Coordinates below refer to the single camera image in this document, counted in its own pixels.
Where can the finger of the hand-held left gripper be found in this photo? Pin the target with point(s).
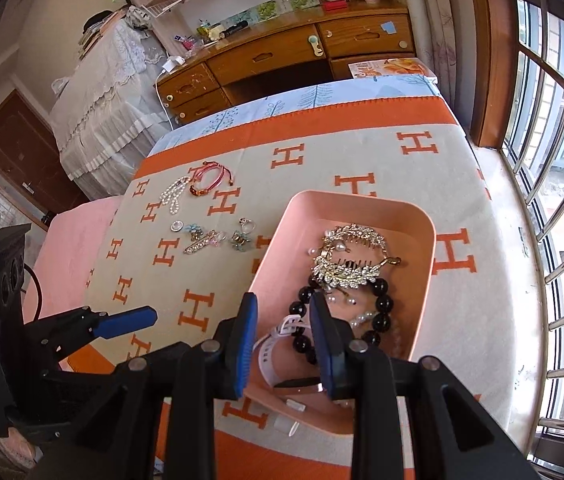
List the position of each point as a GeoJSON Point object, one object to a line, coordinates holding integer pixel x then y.
{"type": "Point", "coordinates": [127, 321]}

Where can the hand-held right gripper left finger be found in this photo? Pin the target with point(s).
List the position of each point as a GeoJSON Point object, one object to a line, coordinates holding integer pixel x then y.
{"type": "Point", "coordinates": [241, 350]}

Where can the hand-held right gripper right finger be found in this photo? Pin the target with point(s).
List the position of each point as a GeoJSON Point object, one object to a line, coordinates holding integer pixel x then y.
{"type": "Point", "coordinates": [323, 350]}

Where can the pink plastic tray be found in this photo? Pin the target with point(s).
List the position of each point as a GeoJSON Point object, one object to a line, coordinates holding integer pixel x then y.
{"type": "Point", "coordinates": [312, 210]}

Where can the white label band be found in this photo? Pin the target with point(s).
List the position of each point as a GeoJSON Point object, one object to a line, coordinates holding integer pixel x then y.
{"type": "Point", "coordinates": [267, 360]}

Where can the small white plastic piece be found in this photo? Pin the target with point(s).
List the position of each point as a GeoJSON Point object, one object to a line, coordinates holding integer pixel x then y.
{"type": "Point", "coordinates": [296, 405]}

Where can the gold leaf rhinestone hairpin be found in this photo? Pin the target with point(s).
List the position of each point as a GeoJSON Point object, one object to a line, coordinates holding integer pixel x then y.
{"type": "Point", "coordinates": [341, 272]}

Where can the pink towel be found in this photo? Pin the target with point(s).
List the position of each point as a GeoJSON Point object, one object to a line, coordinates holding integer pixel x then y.
{"type": "Point", "coordinates": [72, 240]}

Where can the long rhinestone hair clip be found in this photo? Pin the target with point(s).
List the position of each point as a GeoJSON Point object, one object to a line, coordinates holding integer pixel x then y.
{"type": "Point", "coordinates": [197, 245]}

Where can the blue flower earring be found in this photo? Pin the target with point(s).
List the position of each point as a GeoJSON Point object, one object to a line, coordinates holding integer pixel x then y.
{"type": "Point", "coordinates": [193, 230]}

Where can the gold rhinestone hair comb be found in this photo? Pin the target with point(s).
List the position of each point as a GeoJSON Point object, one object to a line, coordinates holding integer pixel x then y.
{"type": "Point", "coordinates": [356, 240]}

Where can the pink crystal hair clip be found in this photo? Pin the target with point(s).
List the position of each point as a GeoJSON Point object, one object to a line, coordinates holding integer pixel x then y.
{"type": "Point", "coordinates": [218, 236]}

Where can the brown wooden door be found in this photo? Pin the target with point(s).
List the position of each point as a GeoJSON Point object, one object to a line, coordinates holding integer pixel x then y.
{"type": "Point", "coordinates": [17, 150]}

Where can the orange and beige blanket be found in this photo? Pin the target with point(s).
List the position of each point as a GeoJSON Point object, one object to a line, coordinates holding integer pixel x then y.
{"type": "Point", "coordinates": [361, 160]}

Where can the white lace cover cloth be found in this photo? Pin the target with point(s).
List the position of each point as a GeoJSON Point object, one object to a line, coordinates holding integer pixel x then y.
{"type": "Point", "coordinates": [102, 95]}

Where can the wooden desk drawer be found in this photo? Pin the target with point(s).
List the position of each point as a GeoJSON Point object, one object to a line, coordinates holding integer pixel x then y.
{"type": "Point", "coordinates": [189, 87]}
{"type": "Point", "coordinates": [361, 35]}
{"type": "Point", "coordinates": [262, 60]}

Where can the blue leaf-print bedsheet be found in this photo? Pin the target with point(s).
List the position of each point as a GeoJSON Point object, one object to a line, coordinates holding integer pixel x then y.
{"type": "Point", "coordinates": [312, 95]}

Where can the white charger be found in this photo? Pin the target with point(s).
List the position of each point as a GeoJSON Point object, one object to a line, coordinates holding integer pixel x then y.
{"type": "Point", "coordinates": [174, 63]}

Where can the food picture box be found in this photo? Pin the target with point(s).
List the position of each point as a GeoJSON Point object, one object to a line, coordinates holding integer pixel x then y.
{"type": "Point", "coordinates": [391, 67]}

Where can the black hat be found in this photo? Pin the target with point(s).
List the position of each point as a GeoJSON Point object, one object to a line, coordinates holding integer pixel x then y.
{"type": "Point", "coordinates": [99, 20]}

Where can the blue and white hook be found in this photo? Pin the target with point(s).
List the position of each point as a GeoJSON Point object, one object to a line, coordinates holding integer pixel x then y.
{"type": "Point", "coordinates": [317, 46]}

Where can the black flashlight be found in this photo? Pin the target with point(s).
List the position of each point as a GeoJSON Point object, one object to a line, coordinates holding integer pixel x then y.
{"type": "Point", "coordinates": [236, 28]}

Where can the wooden desk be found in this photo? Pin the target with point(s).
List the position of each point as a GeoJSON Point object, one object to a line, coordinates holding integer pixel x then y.
{"type": "Point", "coordinates": [282, 35]}

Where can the pale floral curtain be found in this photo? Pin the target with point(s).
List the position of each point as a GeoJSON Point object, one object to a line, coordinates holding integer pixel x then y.
{"type": "Point", "coordinates": [431, 35]}

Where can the metal window bars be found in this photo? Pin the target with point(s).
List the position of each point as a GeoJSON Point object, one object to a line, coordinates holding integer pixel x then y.
{"type": "Point", "coordinates": [561, 110]}

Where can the red box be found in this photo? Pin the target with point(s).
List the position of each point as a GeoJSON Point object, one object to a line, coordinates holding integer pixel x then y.
{"type": "Point", "coordinates": [334, 6]}

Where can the wooden window frame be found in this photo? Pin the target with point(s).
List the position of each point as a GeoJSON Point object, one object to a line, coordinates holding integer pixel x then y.
{"type": "Point", "coordinates": [491, 60]}

